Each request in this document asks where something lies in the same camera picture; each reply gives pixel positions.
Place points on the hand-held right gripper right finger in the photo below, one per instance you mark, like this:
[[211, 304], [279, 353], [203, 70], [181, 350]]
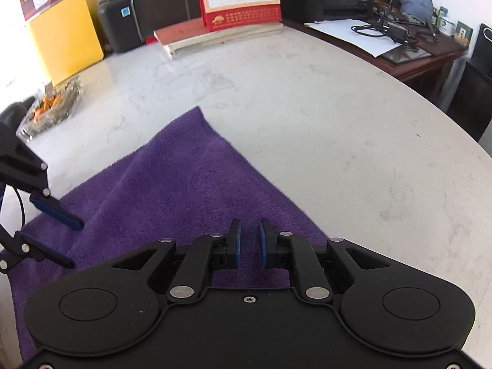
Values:
[[263, 246]]

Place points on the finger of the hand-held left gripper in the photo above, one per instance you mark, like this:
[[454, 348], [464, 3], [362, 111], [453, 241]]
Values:
[[42, 253], [57, 213]]

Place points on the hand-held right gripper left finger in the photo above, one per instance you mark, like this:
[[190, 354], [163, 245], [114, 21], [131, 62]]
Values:
[[238, 246]]

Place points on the purple towel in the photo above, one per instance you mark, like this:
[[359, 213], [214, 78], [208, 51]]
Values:
[[173, 184]]

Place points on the glass ashtray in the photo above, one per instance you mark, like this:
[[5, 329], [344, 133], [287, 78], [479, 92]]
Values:
[[38, 125]]

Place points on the orange peels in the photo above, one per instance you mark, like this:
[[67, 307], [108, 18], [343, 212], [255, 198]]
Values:
[[48, 103]]

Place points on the black chair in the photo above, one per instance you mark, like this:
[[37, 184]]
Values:
[[19, 109]]

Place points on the red hardcover book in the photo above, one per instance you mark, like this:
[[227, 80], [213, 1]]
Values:
[[184, 32]]

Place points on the black case with blue sticker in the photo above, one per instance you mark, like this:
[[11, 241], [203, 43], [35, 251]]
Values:
[[161, 11]]

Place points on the white paper sheets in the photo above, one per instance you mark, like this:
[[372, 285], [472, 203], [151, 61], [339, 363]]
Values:
[[346, 32]]

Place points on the dark wooden desk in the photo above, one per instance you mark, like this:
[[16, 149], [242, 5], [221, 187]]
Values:
[[434, 65]]

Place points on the black water dispenser cabinet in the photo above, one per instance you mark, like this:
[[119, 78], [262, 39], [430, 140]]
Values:
[[476, 84]]

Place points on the white mug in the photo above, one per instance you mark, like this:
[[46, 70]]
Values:
[[446, 27]]

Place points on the grey blue bag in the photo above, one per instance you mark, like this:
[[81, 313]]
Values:
[[417, 4]]

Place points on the green photo frame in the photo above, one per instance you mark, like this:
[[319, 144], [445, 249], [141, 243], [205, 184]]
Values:
[[463, 32]]

